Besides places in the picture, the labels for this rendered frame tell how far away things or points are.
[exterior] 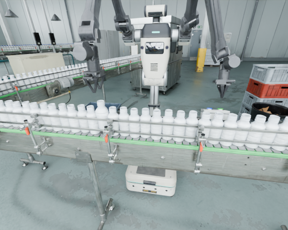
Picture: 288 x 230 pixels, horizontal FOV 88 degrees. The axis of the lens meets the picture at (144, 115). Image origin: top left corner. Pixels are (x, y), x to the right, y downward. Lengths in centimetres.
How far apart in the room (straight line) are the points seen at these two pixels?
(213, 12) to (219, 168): 77
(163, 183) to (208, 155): 85
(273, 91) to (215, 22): 218
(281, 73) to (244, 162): 214
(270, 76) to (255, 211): 178
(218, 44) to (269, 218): 164
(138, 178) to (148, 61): 111
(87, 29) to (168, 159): 72
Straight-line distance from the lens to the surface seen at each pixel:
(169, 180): 161
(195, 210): 178
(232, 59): 91
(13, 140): 127
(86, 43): 70
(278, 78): 292
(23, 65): 465
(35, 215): 200
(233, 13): 1337
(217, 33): 93
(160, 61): 125
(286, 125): 92
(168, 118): 75
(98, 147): 91
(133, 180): 165
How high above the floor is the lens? 148
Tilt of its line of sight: 27 degrees down
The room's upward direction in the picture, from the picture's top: 1 degrees counter-clockwise
